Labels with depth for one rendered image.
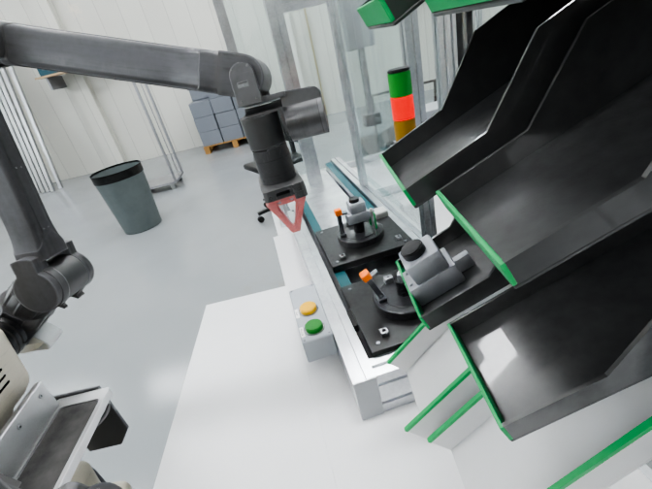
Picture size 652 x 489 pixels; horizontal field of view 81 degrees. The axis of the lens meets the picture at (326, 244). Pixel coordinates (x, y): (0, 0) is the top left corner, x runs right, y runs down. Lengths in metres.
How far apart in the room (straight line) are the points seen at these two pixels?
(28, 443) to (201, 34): 8.21
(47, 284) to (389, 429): 0.65
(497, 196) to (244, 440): 0.68
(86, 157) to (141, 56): 9.16
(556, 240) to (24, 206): 0.74
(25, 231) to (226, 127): 7.06
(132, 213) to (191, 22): 4.84
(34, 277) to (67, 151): 9.15
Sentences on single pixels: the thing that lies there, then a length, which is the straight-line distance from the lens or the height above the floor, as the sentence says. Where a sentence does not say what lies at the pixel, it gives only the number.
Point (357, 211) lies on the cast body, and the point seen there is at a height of 1.06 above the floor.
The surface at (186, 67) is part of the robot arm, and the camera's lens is 0.62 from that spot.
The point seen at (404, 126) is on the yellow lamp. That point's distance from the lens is 0.91.
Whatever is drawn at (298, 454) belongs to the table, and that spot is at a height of 0.86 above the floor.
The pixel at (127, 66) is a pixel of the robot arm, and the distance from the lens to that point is 0.66.
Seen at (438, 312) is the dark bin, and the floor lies 1.21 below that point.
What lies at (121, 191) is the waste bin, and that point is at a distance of 4.73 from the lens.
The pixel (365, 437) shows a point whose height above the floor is 0.86.
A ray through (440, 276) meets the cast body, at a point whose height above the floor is 1.23.
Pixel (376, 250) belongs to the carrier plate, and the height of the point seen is 0.97.
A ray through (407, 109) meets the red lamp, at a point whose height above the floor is 1.33.
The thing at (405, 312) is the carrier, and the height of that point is 0.99.
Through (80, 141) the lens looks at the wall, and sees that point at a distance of 9.73.
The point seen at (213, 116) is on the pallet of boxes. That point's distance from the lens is 7.76.
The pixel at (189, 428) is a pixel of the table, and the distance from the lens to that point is 0.95.
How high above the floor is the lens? 1.51
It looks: 28 degrees down
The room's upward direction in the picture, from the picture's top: 14 degrees counter-clockwise
